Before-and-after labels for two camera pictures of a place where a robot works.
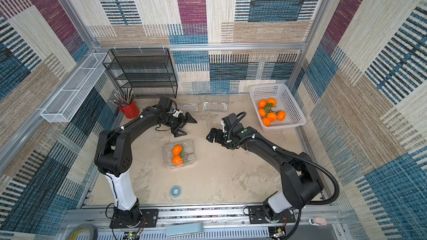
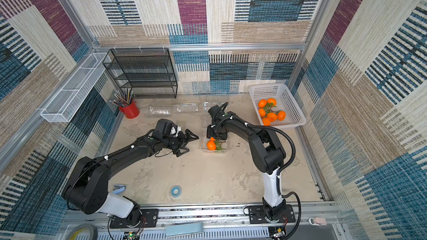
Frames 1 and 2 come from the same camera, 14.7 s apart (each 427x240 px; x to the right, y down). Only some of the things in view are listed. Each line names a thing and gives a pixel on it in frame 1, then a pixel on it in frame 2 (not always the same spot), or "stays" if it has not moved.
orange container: x=272 y=116 stays
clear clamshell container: x=214 y=106 stays
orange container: x=177 y=160 to x=211 y=145
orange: x=272 y=100 stays
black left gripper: x=188 y=119 to x=178 y=152
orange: x=262 y=103 stays
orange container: x=266 y=121 stays
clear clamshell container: x=178 y=154 to x=222 y=146
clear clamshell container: x=188 y=106 stays
